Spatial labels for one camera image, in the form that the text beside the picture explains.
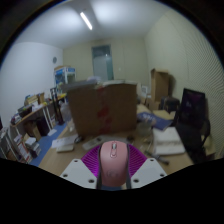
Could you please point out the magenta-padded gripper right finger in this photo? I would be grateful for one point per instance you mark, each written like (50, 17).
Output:
(148, 171)

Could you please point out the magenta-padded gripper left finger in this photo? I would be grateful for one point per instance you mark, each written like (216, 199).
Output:
(80, 171)

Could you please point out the pink computer mouse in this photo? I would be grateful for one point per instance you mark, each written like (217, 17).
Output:
(114, 166)

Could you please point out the flat white remote control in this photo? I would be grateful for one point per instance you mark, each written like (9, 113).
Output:
(65, 148)

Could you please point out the white paper sheet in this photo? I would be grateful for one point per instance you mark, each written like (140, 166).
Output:
(63, 140)

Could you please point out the white book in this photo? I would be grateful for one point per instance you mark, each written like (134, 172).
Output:
(168, 141)

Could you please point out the blue book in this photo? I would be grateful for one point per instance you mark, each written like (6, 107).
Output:
(155, 120)

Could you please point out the clear plastic jar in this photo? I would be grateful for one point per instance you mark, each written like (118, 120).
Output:
(66, 116)

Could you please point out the black office chair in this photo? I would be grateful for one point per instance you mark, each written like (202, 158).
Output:
(193, 126)

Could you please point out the large brown cardboard box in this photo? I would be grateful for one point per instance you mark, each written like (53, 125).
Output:
(103, 110)

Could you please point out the cluttered shelf unit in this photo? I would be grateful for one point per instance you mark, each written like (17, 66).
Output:
(23, 133)

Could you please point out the tall open cardboard box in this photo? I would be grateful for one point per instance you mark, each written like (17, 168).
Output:
(159, 85)

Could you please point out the blue white display cabinet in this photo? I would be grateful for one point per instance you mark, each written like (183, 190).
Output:
(65, 76)

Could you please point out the grey door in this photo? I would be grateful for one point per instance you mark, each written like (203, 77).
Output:
(102, 63)

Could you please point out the ceiling tube light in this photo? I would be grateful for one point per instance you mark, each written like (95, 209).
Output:
(86, 20)

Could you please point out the round wall clock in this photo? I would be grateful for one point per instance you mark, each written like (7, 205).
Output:
(54, 60)

